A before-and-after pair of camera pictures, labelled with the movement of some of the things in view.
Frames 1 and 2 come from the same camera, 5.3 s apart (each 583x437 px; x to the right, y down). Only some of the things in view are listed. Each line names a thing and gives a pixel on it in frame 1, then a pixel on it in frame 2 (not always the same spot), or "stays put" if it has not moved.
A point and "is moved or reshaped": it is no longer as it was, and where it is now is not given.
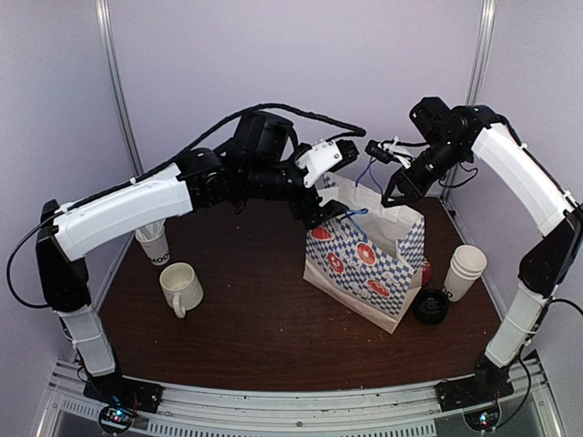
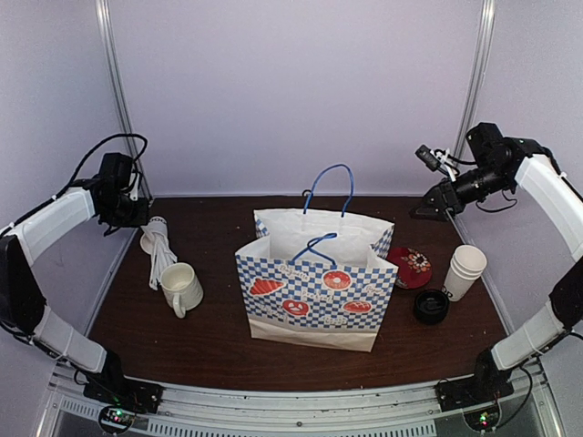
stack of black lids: [430, 305] stays put
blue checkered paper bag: [368, 256] is moved or reshaped
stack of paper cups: [466, 267] stays put
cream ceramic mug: [181, 288] stays put
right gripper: [408, 198] -> [441, 201]
